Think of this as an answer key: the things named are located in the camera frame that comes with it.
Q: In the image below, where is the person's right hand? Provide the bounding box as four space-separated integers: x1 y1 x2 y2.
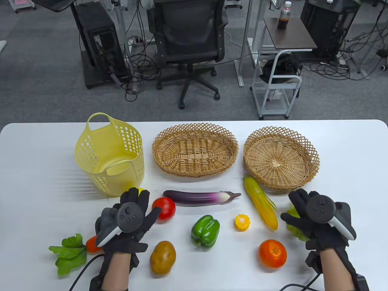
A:
280 189 356 252

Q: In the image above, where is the person's left hand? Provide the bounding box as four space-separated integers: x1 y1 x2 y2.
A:
95 187 162 253

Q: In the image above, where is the yellow plastic basket container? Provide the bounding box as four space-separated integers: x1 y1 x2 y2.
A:
75 112 145 197

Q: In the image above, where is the green lettuce leaf object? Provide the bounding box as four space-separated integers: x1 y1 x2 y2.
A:
285 204 309 242

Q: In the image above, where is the red tomato object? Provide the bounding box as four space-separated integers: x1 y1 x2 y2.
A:
152 197 176 224

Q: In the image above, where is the long corn cob object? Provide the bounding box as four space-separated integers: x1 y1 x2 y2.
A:
243 174 279 231

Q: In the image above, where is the round wicker basket container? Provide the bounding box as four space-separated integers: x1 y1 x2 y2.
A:
243 126 320 191

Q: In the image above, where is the orange fruit object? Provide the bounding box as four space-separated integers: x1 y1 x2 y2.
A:
259 239 287 269

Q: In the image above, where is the purple eggplant object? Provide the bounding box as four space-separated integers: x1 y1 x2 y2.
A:
162 190 242 207

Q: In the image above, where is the small yellow corn piece object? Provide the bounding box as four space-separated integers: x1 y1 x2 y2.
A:
234 214 251 232

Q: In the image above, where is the brown potato object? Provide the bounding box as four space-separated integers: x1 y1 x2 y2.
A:
150 240 177 276

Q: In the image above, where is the oval wicker basket container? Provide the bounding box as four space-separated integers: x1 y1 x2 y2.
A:
152 122 239 178

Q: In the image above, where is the green bell pepper object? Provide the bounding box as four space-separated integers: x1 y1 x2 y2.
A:
191 215 221 249

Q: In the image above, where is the leafy orange carrot object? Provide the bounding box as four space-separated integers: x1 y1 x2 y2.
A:
48 233 102 277

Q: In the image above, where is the person's left forearm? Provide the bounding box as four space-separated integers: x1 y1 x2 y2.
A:
102 252 132 291

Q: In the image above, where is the person's right forearm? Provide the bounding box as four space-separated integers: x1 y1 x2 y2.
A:
320 247 356 291

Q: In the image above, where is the grey white handheld controller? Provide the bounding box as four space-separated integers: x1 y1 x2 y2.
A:
306 195 356 241
95 202 145 247

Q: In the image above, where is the black armband sensor box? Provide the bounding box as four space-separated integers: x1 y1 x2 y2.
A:
89 274 105 291
355 273 370 291

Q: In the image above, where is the white rolling cart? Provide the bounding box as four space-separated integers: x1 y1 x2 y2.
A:
250 49 303 120

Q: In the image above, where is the black bag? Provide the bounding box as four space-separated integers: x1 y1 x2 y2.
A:
260 54 303 85

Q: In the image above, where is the black computer tower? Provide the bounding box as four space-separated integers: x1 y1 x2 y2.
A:
300 0 360 59
74 3 129 90

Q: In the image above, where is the brown side table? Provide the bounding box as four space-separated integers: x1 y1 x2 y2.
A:
263 17 318 50

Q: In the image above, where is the black office chair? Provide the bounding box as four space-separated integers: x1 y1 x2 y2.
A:
147 0 229 110

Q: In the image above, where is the dark drink bottle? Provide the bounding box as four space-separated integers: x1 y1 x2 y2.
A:
277 1 292 30

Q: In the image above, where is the white cart with pink bin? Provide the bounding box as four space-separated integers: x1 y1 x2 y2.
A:
8 0 37 14

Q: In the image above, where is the black glove cable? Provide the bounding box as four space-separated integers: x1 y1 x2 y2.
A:
69 254 105 291
279 273 322 291

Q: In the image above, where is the tangle of black floor cables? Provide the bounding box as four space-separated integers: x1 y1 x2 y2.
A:
121 30 164 102
303 30 388 81

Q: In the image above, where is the white desk frame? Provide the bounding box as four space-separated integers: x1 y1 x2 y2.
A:
234 0 267 88

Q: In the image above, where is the silver aluminium frame post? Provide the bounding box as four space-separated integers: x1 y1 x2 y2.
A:
109 0 137 91

